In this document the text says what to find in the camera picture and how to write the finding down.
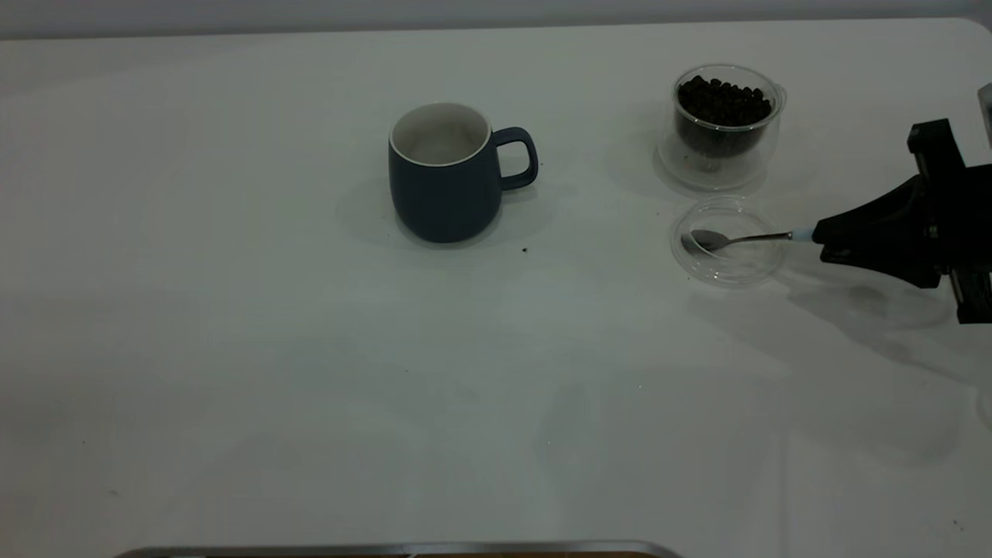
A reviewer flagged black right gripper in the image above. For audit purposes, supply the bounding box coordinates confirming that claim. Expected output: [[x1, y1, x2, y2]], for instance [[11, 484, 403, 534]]
[[811, 118, 992, 325]]

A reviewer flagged steel spoon light-blue handle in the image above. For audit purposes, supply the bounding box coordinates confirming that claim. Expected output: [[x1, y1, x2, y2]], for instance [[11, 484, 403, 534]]
[[690, 227, 816, 253]]

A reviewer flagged dark grey-blue ceramic mug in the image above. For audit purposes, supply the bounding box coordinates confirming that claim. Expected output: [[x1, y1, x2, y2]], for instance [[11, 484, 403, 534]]
[[387, 102, 539, 243]]

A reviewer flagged dark coffee beans heap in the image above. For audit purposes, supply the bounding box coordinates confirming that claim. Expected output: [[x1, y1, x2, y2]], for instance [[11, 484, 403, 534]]
[[677, 75, 773, 158]]

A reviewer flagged double-wall glass cup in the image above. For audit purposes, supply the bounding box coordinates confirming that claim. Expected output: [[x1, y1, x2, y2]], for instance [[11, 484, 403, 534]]
[[657, 64, 787, 191]]

